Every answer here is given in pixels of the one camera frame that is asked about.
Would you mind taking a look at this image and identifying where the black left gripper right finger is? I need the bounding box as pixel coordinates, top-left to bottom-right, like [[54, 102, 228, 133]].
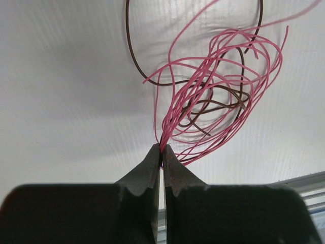
[[162, 146, 321, 243]]

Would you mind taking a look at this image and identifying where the aluminium rail base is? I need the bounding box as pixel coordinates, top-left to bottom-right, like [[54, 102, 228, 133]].
[[273, 171, 325, 243]]

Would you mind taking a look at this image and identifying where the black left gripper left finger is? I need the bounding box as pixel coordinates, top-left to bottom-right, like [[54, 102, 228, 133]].
[[1, 144, 161, 243]]

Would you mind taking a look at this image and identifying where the pink purple wire bundle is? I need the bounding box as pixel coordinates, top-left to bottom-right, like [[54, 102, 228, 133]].
[[142, 0, 325, 168]]

